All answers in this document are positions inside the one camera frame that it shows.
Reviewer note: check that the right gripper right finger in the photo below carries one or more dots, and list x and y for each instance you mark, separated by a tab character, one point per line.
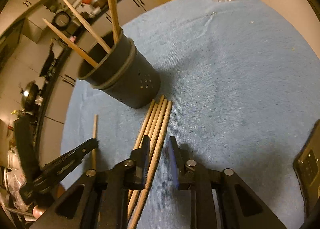
178	158

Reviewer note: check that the rice cooker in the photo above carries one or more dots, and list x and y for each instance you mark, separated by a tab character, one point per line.
63	22

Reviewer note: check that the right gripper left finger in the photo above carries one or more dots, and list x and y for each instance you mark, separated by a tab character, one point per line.
140	157

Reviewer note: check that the black wok pan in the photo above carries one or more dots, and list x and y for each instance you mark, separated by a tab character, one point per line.
49	61

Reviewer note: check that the dark grey utensil holder cup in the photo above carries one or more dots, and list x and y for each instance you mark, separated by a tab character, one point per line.
124	74

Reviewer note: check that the wooden chopstick in holder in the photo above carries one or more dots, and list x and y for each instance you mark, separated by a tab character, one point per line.
72	45
111	6
88	27
116	21

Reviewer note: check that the steel pot with lid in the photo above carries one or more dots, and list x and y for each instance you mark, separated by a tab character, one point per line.
31	97

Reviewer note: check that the black smartphone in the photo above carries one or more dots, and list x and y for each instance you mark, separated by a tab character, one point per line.
306	167

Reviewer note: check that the blue towel table cloth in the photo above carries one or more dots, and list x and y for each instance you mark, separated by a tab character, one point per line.
245	90

